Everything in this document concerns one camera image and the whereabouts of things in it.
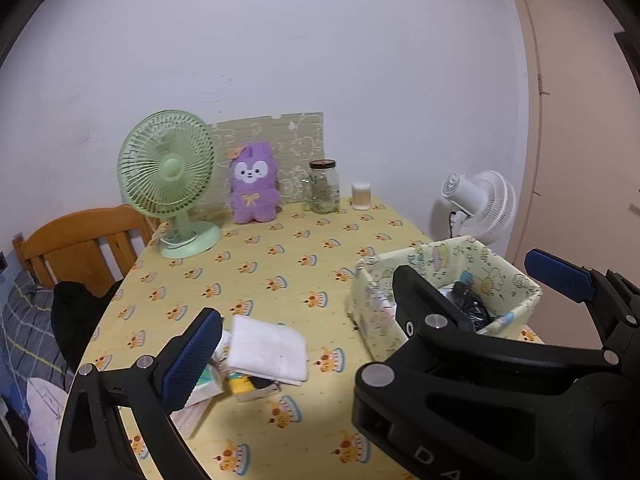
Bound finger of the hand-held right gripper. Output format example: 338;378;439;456
356;265;501;386
524;249;640;386

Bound white tissue pack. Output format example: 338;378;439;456
227;314;308;387

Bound glass jar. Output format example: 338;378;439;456
304;159;342;213

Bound cotton swab container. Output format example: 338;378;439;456
351;181;372;211

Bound white cloth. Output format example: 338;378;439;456
25;377;68;461

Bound green desk fan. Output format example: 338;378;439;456
117;110;223;260

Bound purple plush toy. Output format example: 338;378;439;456
229;142;282;225

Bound yellow packet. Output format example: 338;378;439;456
223;367;283;403

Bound printed fabric storage box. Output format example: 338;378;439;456
346;235;543;363

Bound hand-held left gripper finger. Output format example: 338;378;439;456
56;306;224;480

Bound plaid bedding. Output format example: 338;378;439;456
0;262;76;461

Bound printed cardboard panel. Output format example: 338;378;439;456
197;111;325;216

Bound beige door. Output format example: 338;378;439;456
502;0;640;291

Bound pale green tissue packet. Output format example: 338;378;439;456
187;330;236;406

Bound black garment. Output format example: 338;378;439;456
51;280;123;373

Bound white fan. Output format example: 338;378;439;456
440;170;517;248

